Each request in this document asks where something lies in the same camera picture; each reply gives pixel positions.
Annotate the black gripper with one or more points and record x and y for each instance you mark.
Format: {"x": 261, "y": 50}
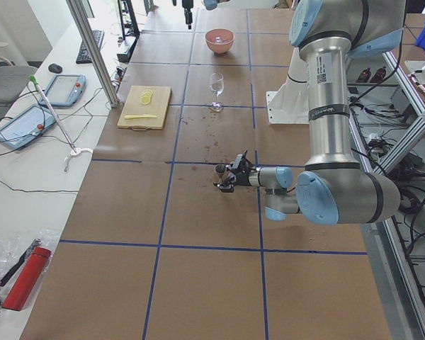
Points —
{"x": 188, "y": 8}
{"x": 244, "y": 178}

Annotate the wooden cutting board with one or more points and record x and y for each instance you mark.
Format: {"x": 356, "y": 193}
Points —
{"x": 158, "y": 106}

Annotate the steel double jigger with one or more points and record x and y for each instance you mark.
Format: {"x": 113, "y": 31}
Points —
{"x": 220, "y": 170}

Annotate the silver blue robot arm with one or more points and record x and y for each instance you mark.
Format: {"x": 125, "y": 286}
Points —
{"x": 332, "y": 189}
{"x": 208, "y": 4}

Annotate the lemon slice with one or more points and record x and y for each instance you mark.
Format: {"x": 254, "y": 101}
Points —
{"x": 146, "y": 96}

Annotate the aluminium frame post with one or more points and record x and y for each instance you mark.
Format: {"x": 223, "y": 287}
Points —
{"x": 80, "y": 18}

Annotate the pink bowl with ice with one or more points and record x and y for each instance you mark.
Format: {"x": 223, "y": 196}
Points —
{"x": 219, "y": 40}

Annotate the grey office chair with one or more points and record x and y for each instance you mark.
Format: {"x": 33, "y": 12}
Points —
{"x": 13, "y": 80}

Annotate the clear wine glass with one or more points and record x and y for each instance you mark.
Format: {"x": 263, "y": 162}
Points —
{"x": 217, "y": 87}

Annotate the blue teach pendant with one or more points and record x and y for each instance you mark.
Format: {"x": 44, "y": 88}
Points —
{"x": 64, "y": 90}
{"x": 26, "y": 126}

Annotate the black computer mouse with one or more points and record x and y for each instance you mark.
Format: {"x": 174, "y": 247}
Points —
{"x": 55, "y": 68}

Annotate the yellow plastic knife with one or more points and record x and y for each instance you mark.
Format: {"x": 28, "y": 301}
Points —
{"x": 143, "y": 116}

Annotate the clear plastic bag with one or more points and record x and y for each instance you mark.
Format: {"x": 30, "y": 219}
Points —
{"x": 15, "y": 250}

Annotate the near blue teach pendant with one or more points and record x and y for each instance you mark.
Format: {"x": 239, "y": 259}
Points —
{"x": 26, "y": 126}

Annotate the red cylindrical bottle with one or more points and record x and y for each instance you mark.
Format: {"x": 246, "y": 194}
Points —
{"x": 27, "y": 279}

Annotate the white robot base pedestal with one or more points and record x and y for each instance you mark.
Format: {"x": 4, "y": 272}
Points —
{"x": 289, "y": 104}

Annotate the far blue teach pendant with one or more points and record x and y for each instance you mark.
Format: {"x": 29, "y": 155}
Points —
{"x": 64, "y": 90}

